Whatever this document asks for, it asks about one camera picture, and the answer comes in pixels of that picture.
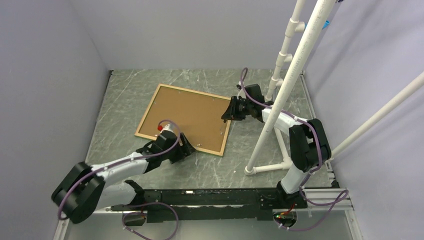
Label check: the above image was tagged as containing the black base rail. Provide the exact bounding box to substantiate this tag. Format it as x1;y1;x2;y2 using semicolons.
111;187;308;223

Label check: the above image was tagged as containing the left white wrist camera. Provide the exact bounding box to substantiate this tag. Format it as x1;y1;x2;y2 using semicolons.
157;122;175;133

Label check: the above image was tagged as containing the white PVC pipe stand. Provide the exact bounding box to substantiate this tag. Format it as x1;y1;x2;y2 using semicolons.
244;0;424;176

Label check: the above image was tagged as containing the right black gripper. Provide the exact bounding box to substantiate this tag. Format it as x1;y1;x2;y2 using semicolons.
222;96;253;121

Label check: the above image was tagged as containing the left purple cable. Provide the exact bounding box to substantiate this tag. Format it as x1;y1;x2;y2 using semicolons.
56;119;182;221

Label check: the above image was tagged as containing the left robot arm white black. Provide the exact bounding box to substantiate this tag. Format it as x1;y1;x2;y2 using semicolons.
51;129;196;224

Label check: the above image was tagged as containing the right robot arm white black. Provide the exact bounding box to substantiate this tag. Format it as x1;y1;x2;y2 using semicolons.
221;84;332;208

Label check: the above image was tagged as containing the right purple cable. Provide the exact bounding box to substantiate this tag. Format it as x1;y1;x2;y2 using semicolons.
239;67;350;233

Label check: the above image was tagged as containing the aluminium frame rail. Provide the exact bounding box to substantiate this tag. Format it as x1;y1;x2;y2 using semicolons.
51;180;349;230

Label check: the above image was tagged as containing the purple cable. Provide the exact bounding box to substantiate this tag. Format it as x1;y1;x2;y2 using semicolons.
56;119;182;221
239;67;350;233

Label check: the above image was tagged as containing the green wooden picture frame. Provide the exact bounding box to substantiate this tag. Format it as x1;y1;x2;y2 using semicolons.
135;83;231;157

